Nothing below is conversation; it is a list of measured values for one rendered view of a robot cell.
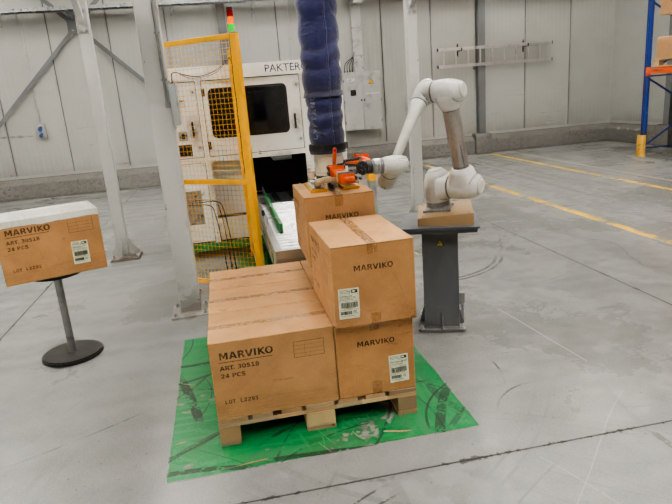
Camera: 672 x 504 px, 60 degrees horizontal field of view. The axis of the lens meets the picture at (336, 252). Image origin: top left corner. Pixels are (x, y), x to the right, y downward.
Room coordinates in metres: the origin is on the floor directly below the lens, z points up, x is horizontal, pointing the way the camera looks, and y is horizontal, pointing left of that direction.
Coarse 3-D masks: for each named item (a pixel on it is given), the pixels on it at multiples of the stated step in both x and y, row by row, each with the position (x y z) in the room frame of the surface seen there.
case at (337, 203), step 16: (304, 192) 3.40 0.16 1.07; (320, 192) 3.35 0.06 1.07; (336, 192) 3.30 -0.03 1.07; (352, 192) 3.26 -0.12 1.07; (368, 192) 3.26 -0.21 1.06; (304, 208) 3.22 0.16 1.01; (320, 208) 3.21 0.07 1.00; (336, 208) 3.22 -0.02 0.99; (352, 208) 3.24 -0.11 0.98; (368, 208) 3.25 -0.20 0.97; (304, 224) 3.30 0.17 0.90; (304, 240) 3.38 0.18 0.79
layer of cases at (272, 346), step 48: (240, 288) 3.30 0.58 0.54; (288, 288) 3.23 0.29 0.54; (240, 336) 2.57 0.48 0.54; (288, 336) 2.58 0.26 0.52; (336, 336) 2.62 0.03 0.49; (384, 336) 2.66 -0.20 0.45; (240, 384) 2.53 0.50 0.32; (288, 384) 2.57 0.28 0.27; (336, 384) 2.61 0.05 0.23; (384, 384) 2.66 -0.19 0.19
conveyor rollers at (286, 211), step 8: (264, 208) 5.84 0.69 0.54; (280, 208) 5.77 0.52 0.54; (288, 208) 5.70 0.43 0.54; (280, 216) 5.33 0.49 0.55; (288, 216) 5.34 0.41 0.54; (272, 224) 5.04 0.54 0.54; (288, 224) 4.98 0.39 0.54; (288, 232) 4.63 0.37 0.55; (296, 232) 4.63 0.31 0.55; (280, 240) 4.42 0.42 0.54; (288, 240) 4.36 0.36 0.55; (296, 240) 4.36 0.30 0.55; (288, 248) 4.16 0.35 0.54
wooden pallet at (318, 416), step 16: (336, 400) 2.65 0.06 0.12; (352, 400) 2.62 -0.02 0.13; (368, 400) 2.64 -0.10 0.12; (400, 400) 2.67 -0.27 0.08; (416, 400) 2.68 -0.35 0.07; (256, 416) 2.54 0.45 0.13; (272, 416) 2.55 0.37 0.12; (288, 416) 2.57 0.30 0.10; (304, 416) 2.69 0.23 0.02; (320, 416) 2.59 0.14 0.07; (224, 432) 2.51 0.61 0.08; (240, 432) 2.53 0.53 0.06
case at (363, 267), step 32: (320, 224) 3.07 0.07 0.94; (352, 224) 3.01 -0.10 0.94; (384, 224) 2.95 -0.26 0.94; (320, 256) 2.83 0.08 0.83; (352, 256) 2.58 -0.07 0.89; (384, 256) 2.61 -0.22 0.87; (320, 288) 2.92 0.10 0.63; (352, 288) 2.58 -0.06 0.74; (384, 288) 2.60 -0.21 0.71; (352, 320) 2.57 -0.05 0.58; (384, 320) 2.60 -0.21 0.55
